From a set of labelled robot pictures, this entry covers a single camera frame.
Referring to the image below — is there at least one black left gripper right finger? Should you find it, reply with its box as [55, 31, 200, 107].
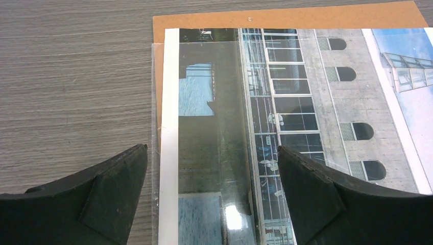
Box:
[278, 146, 432, 244]

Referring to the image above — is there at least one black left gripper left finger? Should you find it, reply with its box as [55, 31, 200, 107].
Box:
[1, 144, 148, 244]

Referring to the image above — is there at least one building and sky photo print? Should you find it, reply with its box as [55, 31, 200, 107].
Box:
[163, 28, 432, 244]

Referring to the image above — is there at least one brown fibreboard backing board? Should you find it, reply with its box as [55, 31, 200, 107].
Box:
[152, 1, 429, 140]

